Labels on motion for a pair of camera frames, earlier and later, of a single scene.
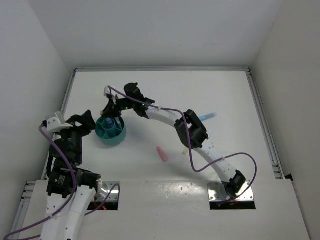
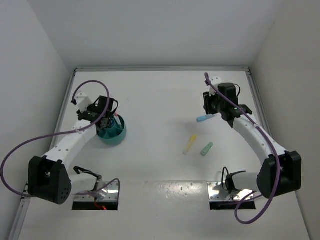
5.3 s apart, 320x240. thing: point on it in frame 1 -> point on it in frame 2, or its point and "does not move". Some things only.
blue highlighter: x=211 y=115 does not move
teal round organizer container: x=112 y=135 does not move
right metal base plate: x=215 y=194 does not move
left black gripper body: x=75 y=133 -> x=108 y=121
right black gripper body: x=121 y=104 -> x=213 y=105
